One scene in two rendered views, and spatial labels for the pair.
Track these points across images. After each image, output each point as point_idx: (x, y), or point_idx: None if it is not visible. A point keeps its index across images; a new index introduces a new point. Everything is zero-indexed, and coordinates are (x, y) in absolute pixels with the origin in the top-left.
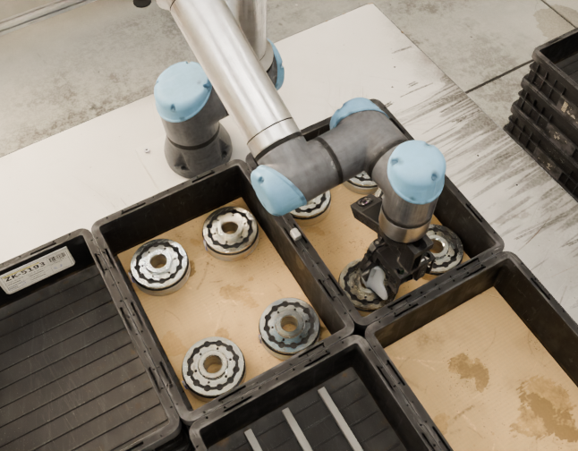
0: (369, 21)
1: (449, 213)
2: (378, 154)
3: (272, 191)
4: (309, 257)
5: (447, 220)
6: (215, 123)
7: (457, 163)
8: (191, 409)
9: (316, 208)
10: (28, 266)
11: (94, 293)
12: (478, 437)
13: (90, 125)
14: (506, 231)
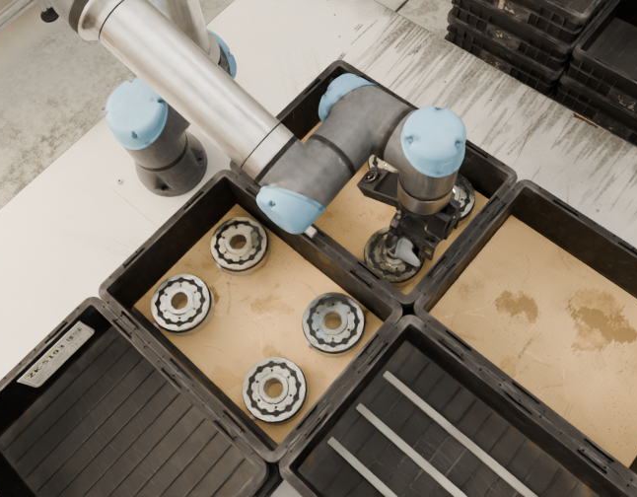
0: None
1: None
2: (386, 134)
3: (288, 212)
4: (331, 250)
5: None
6: (181, 135)
7: (428, 96)
8: (266, 436)
9: None
10: (47, 355)
11: (125, 353)
12: (546, 367)
13: (51, 172)
14: (496, 149)
